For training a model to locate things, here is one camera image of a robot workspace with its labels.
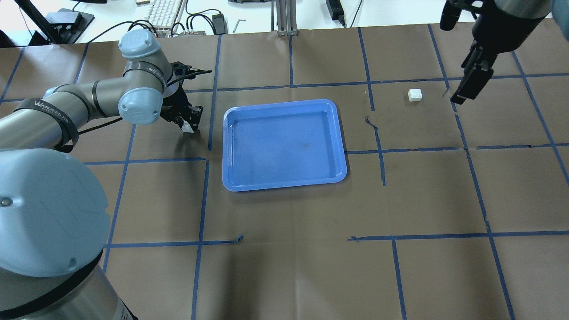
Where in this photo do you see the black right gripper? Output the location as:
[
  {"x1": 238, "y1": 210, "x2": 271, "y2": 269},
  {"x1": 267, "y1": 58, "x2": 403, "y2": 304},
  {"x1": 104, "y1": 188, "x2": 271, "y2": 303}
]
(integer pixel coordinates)
[{"x1": 450, "y1": 40, "x2": 498, "y2": 104}]

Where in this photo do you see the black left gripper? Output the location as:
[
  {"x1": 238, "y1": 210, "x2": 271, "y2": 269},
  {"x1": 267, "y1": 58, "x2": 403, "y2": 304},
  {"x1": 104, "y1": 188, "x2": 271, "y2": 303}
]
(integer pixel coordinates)
[{"x1": 160, "y1": 61, "x2": 204, "y2": 133}]

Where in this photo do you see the white block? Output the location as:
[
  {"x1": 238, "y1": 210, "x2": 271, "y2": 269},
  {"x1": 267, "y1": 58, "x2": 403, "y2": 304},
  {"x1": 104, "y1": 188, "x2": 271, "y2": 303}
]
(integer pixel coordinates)
[{"x1": 181, "y1": 124, "x2": 195, "y2": 133}]

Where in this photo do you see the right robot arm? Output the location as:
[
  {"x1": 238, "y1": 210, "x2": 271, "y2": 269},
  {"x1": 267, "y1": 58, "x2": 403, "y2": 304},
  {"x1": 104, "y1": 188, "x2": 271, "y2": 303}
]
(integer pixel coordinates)
[{"x1": 440, "y1": 0, "x2": 569, "y2": 104}]

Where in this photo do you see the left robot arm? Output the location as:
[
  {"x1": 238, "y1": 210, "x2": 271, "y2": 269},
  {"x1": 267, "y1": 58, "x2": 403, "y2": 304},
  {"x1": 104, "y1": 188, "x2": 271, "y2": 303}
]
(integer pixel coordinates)
[{"x1": 0, "y1": 30, "x2": 209, "y2": 320}]

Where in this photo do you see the white block near right arm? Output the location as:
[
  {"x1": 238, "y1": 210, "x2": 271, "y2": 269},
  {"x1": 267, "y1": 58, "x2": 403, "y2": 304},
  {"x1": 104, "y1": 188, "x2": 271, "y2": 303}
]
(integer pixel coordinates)
[{"x1": 407, "y1": 88, "x2": 423, "y2": 103}]

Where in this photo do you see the blue plastic tray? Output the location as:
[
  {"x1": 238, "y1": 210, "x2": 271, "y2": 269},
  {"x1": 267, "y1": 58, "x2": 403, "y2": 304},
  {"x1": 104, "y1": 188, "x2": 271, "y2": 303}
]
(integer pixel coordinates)
[{"x1": 222, "y1": 99, "x2": 348, "y2": 192}]

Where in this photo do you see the white keyboard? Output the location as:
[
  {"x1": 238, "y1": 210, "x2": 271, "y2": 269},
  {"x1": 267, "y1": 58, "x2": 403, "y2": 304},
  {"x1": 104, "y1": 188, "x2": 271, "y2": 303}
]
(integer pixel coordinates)
[{"x1": 144, "y1": 0, "x2": 185, "y2": 30}]

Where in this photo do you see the black monitor stand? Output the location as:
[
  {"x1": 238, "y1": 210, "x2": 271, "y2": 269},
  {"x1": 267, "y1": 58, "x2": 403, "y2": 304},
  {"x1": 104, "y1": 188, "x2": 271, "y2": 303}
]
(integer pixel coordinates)
[{"x1": 16, "y1": 0, "x2": 94, "y2": 44}]

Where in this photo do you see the black power adapter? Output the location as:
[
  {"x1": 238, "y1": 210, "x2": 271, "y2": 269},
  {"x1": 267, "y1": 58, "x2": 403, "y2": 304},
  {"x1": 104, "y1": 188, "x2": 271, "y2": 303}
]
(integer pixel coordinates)
[{"x1": 325, "y1": 0, "x2": 344, "y2": 21}]

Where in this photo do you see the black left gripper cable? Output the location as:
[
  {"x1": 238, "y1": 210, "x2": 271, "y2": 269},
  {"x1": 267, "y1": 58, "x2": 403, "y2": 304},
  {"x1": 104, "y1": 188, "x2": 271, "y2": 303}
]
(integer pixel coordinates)
[{"x1": 62, "y1": 20, "x2": 213, "y2": 152}]

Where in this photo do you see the aluminium frame post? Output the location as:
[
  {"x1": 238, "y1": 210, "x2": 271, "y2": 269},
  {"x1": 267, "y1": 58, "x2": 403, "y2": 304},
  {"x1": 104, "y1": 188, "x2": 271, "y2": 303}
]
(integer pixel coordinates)
[{"x1": 275, "y1": 0, "x2": 298, "y2": 37}]

